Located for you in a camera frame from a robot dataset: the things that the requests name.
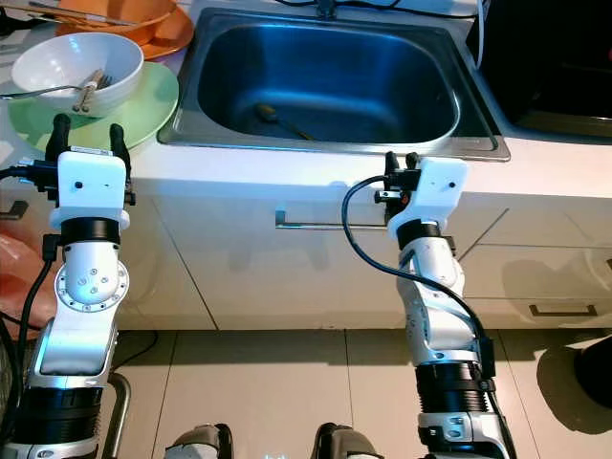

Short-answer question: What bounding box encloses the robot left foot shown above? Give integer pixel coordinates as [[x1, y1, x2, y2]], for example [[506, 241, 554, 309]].
[[163, 423, 237, 459]]

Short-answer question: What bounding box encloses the red plastic bag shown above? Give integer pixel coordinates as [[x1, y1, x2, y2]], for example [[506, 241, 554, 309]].
[[0, 234, 58, 326]]

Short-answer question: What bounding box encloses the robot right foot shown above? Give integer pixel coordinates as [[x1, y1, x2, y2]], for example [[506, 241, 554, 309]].
[[309, 422, 395, 459]]

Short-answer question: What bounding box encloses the brown wooden chopstick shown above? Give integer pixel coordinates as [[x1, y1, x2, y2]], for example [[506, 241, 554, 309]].
[[84, 69, 111, 112], [76, 69, 104, 114]]

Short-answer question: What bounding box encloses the metal fork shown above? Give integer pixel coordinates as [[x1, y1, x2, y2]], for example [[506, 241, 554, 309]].
[[0, 72, 118, 100]]

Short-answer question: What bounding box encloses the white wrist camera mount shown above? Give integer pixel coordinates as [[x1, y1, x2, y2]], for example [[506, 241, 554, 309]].
[[55, 148, 131, 231], [387, 156, 470, 238]]

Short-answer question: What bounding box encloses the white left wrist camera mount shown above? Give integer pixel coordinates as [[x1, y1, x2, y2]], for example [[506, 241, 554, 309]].
[[55, 148, 131, 231]]

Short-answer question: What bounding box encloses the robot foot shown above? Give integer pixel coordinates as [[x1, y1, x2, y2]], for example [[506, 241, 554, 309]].
[[163, 423, 237, 459], [309, 422, 395, 459]]

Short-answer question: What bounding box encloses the orange plate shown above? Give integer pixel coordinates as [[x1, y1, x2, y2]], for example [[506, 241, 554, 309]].
[[55, 8, 195, 60]]

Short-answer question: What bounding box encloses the grey metal tube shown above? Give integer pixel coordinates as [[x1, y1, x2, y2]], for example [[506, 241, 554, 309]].
[[100, 371, 135, 459]]

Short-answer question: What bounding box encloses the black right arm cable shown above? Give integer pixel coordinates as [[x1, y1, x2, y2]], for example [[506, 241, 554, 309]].
[[340, 175, 498, 383]]

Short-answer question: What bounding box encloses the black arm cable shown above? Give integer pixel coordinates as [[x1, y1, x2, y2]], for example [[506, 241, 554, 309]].
[[0, 164, 60, 459], [340, 175, 498, 383]]

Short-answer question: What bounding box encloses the stainless steel sink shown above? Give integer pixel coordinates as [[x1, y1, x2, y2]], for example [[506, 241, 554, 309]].
[[158, 8, 513, 162]]

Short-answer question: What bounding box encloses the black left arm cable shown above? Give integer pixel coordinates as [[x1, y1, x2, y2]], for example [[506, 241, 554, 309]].
[[0, 164, 60, 459]]

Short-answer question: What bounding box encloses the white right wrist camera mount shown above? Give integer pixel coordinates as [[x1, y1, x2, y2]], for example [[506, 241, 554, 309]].
[[387, 156, 470, 238]]

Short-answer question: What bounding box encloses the white bowl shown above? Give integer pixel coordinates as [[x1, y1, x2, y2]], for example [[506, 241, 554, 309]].
[[12, 32, 144, 116]]

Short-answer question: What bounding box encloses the black round object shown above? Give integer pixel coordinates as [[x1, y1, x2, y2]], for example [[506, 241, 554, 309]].
[[572, 335, 612, 414]]

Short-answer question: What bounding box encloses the white hose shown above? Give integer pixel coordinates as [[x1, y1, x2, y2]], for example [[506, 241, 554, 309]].
[[471, 0, 491, 70]]

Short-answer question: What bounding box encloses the light green plate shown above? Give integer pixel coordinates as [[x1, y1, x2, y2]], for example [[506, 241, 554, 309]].
[[8, 59, 181, 154]]

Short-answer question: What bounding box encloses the white kitchen cabinet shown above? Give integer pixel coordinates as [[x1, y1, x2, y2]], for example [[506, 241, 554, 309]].
[[0, 186, 612, 331]]

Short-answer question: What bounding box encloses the dark recessed drawer handle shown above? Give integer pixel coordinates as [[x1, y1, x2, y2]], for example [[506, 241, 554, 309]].
[[528, 302, 601, 320]]

